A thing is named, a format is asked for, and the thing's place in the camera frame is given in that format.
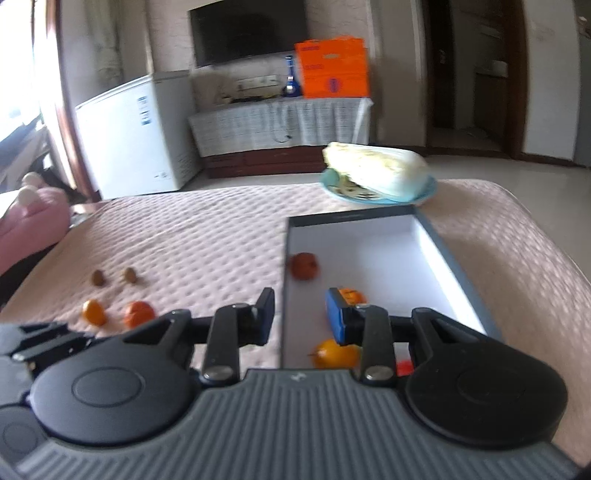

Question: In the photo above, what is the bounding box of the light blue plate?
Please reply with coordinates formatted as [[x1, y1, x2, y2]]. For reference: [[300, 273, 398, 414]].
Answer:
[[321, 168, 438, 205]]

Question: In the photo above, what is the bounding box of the pink plush cushion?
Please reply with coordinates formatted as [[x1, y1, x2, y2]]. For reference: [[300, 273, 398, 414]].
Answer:
[[0, 173, 70, 278]]

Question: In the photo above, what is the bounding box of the beige curtain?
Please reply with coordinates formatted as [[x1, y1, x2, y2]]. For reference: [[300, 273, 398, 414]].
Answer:
[[88, 0, 126, 95]]

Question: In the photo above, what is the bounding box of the black television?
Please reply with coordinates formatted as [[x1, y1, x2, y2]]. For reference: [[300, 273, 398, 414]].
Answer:
[[189, 0, 309, 68]]

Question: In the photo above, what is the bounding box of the orange paper bag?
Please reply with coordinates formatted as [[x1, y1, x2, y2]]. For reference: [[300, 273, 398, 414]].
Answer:
[[295, 37, 371, 99]]

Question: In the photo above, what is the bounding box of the smooth yellow orange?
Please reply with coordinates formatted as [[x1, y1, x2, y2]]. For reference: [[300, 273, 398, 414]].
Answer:
[[308, 339, 362, 369], [82, 299, 108, 328]]

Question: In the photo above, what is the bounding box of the wooden tv cabinet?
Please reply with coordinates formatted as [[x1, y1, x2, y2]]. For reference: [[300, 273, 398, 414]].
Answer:
[[201, 144, 334, 180]]

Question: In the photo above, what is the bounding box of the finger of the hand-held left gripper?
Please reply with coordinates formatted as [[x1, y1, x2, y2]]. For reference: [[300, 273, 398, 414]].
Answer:
[[0, 322, 95, 370]]

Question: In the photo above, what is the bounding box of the napa cabbage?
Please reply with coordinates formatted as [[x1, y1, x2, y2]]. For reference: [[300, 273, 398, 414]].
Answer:
[[322, 142, 430, 197]]

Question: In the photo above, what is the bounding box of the white patterned cabinet cloth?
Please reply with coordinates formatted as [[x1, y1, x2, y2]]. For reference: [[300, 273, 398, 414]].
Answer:
[[187, 97, 372, 158]]

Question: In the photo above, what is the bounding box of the dark wooden door frame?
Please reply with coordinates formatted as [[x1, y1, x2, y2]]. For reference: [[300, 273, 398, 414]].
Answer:
[[422, 0, 531, 157]]

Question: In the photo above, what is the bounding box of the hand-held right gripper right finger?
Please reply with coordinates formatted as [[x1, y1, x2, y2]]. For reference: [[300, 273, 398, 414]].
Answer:
[[325, 287, 495, 387]]

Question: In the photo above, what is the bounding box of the grey box with white inside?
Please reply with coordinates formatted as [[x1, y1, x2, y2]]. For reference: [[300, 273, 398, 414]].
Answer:
[[279, 205, 502, 370]]

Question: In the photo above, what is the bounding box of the wrinkled orange mandarin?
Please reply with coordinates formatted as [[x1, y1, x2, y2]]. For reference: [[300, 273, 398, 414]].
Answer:
[[124, 301, 156, 328]]

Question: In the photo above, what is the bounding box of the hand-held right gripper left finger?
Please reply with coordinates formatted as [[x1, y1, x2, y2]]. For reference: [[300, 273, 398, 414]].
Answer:
[[122, 287, 276, 384]]

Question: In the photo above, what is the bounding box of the dark red fruit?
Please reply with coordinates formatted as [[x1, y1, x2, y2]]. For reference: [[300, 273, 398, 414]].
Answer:
[[290, 252, 320, 281]]

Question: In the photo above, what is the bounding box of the white chest freezer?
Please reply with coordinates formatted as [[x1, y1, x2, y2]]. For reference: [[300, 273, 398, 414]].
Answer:
[[75, 71, 201, 199]]

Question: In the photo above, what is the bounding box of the blue glass bottle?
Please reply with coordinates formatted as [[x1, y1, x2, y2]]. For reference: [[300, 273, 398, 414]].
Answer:
[[283, 55, 301, 97]]

